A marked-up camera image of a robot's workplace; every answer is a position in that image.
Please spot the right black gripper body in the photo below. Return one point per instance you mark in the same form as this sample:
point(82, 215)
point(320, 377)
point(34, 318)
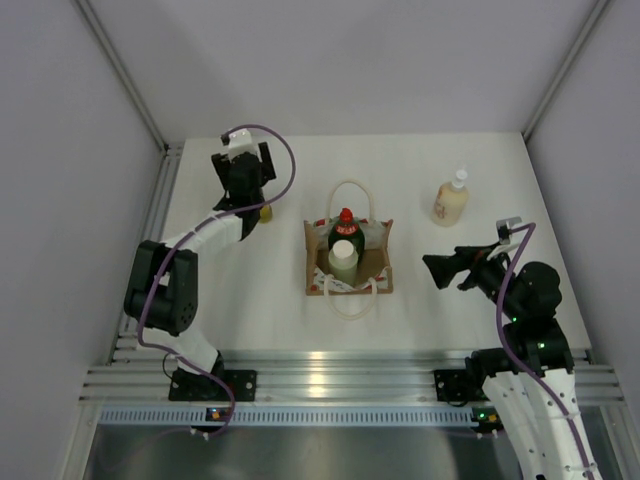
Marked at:
point(489, 273)

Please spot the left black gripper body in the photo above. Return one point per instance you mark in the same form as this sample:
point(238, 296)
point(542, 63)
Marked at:
point(258, 199)

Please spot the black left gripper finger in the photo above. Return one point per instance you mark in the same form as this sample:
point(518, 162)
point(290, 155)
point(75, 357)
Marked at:
point(267, 167)
point(222, 165)

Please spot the small brown bottle red cap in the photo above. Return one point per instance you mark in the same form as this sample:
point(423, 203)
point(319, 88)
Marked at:
point(266, 214)

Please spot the cream pump lotion bottle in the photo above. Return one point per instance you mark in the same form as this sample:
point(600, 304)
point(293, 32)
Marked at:
point(451, 199)

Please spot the dark bottle red cap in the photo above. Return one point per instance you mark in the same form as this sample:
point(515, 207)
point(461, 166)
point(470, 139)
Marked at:
point(347, 228)

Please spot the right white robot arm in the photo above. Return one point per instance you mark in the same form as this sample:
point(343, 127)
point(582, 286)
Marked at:
point(530, 379)

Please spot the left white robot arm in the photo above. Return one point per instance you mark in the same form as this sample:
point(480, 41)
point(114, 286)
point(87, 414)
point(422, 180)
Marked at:
point(163, 288)

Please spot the brown canvas tote bag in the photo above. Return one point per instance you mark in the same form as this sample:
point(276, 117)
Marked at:
point(374, 273)

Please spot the green bottle white cap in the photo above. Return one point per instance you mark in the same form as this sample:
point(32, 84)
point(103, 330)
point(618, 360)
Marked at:
point(343, 262)

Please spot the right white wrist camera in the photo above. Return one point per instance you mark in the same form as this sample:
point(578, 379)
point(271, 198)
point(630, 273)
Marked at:
point(506, 228)

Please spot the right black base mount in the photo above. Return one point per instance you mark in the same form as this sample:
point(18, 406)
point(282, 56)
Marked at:
point(453, 387)

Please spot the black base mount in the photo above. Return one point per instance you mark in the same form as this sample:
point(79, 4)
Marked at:
point(453, 387)
point(190, 387)

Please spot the right aluminium frame post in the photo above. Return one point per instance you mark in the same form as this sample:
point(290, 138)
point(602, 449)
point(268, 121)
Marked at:
point(579, 41)

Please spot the aluminium frame post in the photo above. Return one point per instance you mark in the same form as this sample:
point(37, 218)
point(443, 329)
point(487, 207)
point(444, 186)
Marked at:
point(101, 36)
point(579, 41)

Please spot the left aluminium frame post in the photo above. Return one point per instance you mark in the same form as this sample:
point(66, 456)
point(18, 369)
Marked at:
point(101, 36)

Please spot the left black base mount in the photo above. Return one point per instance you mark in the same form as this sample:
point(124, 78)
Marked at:
point(190, 387)

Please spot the aluminium mounting rail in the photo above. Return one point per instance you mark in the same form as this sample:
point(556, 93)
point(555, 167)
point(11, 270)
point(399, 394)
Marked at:
point(285, 378)

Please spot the white slotted cable duct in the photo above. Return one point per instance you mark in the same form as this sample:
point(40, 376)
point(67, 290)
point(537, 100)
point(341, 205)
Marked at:
point(245, 415)

